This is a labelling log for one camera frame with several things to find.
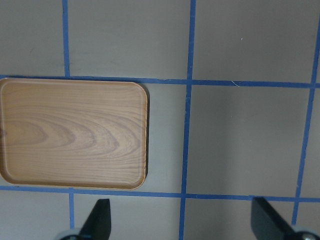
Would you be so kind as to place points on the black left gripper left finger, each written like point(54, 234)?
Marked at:
point(98, 224)

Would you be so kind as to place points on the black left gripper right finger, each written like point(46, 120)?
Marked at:
point(266, 223)

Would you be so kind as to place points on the wooden tray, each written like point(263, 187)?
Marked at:
point(73, 133)

